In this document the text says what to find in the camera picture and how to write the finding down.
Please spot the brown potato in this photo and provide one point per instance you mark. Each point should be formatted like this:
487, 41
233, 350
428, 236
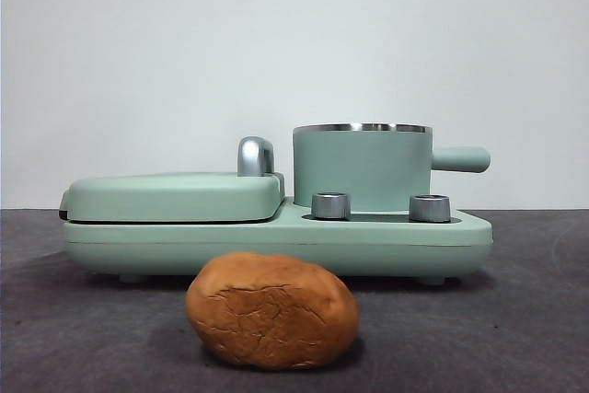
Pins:
271, 315

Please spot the silver control knob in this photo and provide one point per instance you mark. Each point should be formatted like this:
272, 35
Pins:
429, 208
330, 205

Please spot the green breakfast machine base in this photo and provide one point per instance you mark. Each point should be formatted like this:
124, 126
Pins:
276, 246

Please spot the black control panel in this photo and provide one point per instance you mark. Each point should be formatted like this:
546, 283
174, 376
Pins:
382, 218

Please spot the green hinged griddle cover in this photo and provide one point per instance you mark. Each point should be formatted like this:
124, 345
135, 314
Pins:
170, 197

